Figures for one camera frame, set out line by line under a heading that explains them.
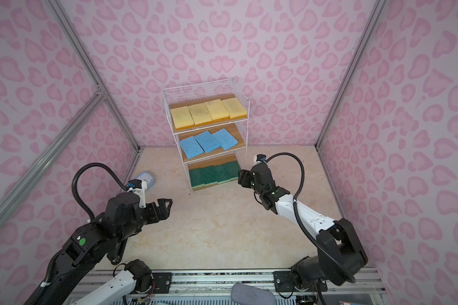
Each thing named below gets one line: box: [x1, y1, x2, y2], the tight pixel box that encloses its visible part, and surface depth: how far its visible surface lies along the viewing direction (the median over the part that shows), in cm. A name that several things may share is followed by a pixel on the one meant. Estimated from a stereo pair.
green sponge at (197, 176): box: [189, 167, 205, 189], surface depth 104 cm
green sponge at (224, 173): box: [216, 162, 231, 185], surface depth 106 cm
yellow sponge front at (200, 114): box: [187, 102, 213, 126], surface depth 75 cm
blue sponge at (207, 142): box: [194, 130, 222, 154], surface depth 88 cm
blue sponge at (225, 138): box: [211, 128, 239, 150], surface depth 90 cm
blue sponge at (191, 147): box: [179, 135, 205, 160], surface depth 87 cm
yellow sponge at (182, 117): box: [170, 106, 196, 131], surface depth 73 cm
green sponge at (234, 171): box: [229, 160, 239, 182], surface depth 106 cm
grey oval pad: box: [230, 283, 277, 305], surface depth 69 cm
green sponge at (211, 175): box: [204, 165, 219, 187], surface depth 105 cm
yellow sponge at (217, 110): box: [204, 99, 231, 122], surface depth 76 cm
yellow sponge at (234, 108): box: [221, 96, 248, 120], surface depth 77 cm
